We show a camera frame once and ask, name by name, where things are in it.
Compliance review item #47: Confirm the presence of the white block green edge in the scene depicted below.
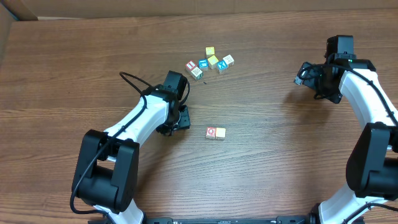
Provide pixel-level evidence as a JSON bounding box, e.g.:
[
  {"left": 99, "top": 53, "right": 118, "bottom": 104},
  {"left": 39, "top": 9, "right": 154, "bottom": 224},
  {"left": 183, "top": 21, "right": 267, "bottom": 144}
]
[{"left": 205, "top": 127, "right": 216, "bottom": 139}]

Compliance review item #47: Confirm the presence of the white block blue side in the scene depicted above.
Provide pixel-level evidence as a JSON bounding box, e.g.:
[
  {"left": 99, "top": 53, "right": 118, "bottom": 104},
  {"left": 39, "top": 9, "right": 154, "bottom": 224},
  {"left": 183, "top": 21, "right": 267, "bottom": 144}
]
[{"left": 215, "top": 128, "right": 226, "bottom": 139}]

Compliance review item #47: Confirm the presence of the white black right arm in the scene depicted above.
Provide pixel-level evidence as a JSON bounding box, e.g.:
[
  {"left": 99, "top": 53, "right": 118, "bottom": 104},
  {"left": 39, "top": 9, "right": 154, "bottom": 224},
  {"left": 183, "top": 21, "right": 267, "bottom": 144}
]
[{"left": 294, "top": 59, "right": 397, "bottom": 223}]

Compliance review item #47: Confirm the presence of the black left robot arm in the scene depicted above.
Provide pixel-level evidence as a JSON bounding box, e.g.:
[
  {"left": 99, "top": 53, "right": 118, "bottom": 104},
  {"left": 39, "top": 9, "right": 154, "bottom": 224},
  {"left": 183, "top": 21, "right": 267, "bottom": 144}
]
[{"left": 70, "top": 85, "right": 190, "bottom": 223}]

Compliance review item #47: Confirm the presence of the white block green side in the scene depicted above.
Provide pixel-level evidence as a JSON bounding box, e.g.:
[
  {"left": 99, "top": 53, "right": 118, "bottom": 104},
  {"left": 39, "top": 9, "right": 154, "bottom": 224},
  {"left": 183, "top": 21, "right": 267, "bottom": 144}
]
[{"left": 190, "top": 67, "right": 203, "bottom": 80}]

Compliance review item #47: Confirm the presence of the red I block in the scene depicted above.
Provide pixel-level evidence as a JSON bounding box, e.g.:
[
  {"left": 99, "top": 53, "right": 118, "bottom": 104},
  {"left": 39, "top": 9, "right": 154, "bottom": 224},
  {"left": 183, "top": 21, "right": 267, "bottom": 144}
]
[{"left": 185, "top": 60, "right": 197, "bottom": 74}]

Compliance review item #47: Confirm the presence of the blue letter block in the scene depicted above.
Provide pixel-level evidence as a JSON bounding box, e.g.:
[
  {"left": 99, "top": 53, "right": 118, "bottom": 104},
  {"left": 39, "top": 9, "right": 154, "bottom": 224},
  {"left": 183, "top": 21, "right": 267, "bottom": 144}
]
[{"left": 198, "top": 59, "right": 209, "bottom": 71}]

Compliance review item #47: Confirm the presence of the yellow block near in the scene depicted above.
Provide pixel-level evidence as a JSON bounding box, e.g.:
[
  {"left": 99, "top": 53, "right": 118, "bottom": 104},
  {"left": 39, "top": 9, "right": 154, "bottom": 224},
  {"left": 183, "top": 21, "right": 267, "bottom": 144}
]
[{"left": 207, "top": 55, "right": 219, "bottom": 70}]

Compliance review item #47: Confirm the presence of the yellow block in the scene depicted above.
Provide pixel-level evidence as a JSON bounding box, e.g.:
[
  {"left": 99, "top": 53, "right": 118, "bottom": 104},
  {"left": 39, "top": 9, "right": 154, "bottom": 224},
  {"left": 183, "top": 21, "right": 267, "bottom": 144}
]
[
  {"left": 207, "top": 55, "right": 219, "bottom": 70},
  {"left": 205, "top": 47, "right": 215, "bottom": 58}
]

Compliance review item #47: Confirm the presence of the blue X block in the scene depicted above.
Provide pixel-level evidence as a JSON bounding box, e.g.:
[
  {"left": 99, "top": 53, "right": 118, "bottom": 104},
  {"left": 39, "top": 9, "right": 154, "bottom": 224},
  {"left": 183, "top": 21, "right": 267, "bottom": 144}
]
[{"left": 216, "top": 60, "right": 228, "bottom": 74}]

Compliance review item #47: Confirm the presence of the yellow block far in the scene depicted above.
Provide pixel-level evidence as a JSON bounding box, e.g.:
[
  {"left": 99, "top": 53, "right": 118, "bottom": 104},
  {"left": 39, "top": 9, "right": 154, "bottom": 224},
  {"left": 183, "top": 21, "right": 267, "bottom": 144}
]
[{"left": 205, "top": 47, "right": 215, "bottom": 58}]

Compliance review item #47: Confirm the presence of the white block far right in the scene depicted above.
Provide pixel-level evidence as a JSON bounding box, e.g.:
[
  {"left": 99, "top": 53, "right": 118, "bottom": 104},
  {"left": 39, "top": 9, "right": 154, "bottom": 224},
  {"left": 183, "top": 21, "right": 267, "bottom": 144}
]
[{"left": 223, "top": 55, "right": 234, "bottom": 67}]

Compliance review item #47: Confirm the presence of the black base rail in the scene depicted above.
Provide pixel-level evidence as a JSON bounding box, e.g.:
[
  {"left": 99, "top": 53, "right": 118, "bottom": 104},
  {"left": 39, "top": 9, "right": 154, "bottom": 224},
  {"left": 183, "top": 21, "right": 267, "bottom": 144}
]
[{"left": 143, "top": 215, "right": 309, "bottom": 224}]

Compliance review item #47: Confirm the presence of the cardboard wall panel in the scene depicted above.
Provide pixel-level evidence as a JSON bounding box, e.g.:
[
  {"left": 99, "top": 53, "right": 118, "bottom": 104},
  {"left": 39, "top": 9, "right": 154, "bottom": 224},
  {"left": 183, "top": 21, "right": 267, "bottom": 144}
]
[{"left": 1, "top": 0, "right": 397, "bottom": 21}]

